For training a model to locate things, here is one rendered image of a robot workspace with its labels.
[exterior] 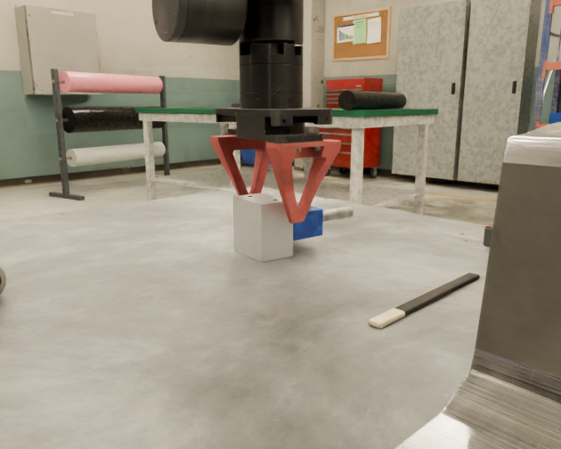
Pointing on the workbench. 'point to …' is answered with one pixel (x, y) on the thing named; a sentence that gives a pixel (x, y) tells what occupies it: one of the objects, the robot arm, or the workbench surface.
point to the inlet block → (274, 225)
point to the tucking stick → (421, 301)
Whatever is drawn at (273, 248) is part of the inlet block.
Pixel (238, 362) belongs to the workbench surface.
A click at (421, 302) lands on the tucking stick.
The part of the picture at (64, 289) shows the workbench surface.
